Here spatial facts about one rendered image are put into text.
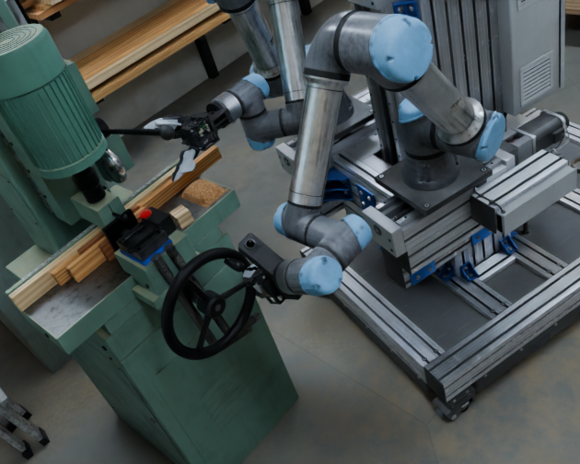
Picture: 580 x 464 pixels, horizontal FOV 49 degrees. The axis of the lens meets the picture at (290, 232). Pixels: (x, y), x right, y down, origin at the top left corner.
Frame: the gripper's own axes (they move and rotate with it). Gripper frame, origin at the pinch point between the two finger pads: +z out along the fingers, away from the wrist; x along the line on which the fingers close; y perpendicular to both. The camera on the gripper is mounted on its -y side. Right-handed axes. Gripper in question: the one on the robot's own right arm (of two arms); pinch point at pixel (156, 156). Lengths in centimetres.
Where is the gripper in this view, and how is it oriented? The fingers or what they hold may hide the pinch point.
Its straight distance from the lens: 157.2
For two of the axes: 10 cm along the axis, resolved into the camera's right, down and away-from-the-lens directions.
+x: 3.6, 7.8, 5.1
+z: -6.5, 6.0, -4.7
